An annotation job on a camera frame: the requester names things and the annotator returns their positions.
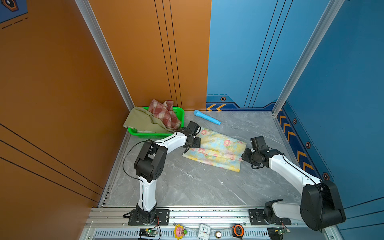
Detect blue toy microphone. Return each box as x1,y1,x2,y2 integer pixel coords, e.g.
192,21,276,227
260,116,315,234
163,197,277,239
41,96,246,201
194,110,221,125

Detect yellow pink flower toy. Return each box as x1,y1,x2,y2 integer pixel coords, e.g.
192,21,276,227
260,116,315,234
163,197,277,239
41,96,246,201
174,225,188,240

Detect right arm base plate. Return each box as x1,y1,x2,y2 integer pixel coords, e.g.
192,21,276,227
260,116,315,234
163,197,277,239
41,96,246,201
248,209,292,226

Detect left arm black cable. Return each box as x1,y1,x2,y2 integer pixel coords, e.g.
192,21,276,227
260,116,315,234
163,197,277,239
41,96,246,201
122,140,151,182

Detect small white clock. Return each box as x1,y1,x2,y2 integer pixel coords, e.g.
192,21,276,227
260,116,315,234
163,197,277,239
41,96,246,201
197,224,212,240

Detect orange black tape measure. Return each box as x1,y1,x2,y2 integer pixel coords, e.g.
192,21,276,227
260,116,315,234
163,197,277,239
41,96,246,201
232,224,245,239

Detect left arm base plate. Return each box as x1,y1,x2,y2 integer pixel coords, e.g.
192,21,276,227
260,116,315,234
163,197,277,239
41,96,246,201
128,209,170,226

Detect right circuit board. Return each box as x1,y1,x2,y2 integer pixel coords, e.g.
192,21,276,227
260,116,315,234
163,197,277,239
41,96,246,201
267,228,291,240

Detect small round brass object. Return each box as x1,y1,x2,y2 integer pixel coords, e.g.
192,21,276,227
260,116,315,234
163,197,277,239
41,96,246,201
215,231,223,239

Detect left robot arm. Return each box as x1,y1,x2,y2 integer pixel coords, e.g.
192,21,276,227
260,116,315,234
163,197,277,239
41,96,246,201
134,122,202,224

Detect red plaid skirt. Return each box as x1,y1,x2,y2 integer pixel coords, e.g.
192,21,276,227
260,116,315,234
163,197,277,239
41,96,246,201
149,99,181,130

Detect floral pastel skirt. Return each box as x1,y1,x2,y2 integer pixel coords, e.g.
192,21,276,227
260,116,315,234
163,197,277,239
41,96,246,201
183,128,247,173

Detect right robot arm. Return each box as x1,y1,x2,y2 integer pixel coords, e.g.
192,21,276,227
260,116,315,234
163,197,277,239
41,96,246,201
242,136,347,231

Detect aluminium front rail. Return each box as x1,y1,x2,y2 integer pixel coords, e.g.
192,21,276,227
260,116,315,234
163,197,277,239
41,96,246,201
80,206,343,240

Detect green circuit board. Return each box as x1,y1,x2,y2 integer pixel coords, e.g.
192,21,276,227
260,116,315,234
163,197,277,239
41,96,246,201
138,228,160,240

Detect green plastic basket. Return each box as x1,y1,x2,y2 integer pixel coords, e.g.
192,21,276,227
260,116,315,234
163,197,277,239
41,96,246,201
123,107,175,139

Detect olive green skirt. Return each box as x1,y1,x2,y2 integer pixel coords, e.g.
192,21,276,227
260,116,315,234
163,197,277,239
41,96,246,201
123,107,174,134

